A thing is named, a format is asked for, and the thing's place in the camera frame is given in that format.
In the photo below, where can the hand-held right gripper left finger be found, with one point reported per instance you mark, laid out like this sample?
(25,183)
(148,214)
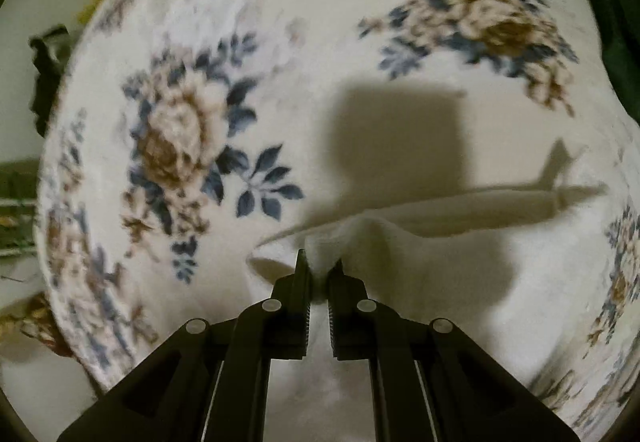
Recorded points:
(301,302)

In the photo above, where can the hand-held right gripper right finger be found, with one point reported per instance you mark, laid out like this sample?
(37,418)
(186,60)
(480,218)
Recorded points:
(336,307)

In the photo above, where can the white cloth garment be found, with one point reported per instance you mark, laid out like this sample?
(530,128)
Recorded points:
(450,262)

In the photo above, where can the floral printed blanket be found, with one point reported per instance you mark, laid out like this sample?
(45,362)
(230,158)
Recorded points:
(310,71)

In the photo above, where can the green striped fabric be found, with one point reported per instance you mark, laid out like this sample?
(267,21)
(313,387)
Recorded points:
(17,207)

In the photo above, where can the dark grey object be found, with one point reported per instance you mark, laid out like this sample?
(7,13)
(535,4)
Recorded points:
(47,71)

